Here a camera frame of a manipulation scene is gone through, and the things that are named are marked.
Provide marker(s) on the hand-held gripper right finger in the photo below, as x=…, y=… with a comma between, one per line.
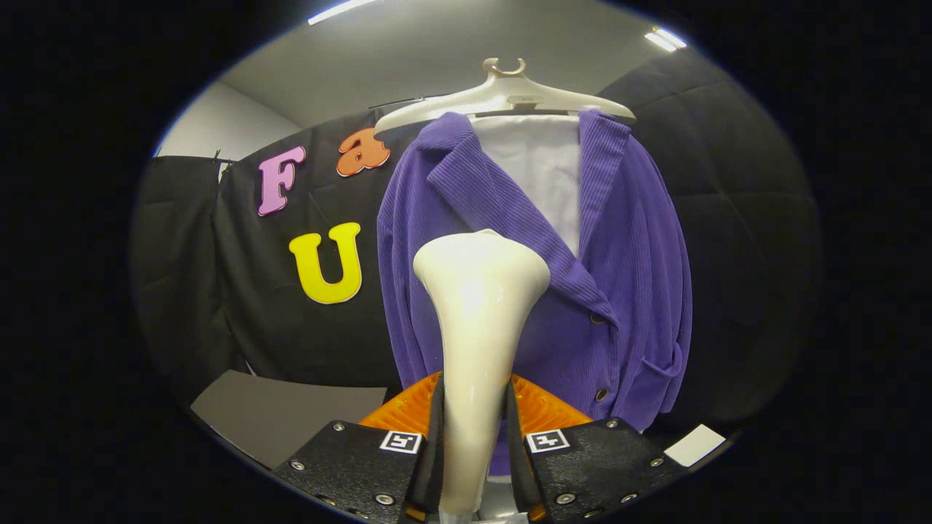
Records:
x=518, y=473

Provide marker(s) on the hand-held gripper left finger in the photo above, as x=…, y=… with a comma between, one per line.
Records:
x=431, y=473

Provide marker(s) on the white garment steamer head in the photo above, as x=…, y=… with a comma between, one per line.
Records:
x=477, y=327

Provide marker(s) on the grey cabinet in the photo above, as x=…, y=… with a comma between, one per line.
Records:
x=277, y=415

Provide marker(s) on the white paper sheet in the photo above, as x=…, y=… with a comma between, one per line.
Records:
x=695, y=445

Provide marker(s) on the black backdrop cloth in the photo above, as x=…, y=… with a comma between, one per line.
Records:
x=247, y=306

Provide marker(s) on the white padded ironing form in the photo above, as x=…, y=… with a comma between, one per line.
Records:
x=542, y=167

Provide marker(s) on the black quilted curtain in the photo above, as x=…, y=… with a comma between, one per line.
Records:
x=175, y=276
x=750, y=255

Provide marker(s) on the white plastic hanger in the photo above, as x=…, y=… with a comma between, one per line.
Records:
x=510, y=94

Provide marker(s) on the small square ceiling light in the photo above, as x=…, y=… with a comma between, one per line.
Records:
x=664, y=40

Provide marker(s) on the long ceiling light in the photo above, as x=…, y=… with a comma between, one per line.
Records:
x=338, y=11

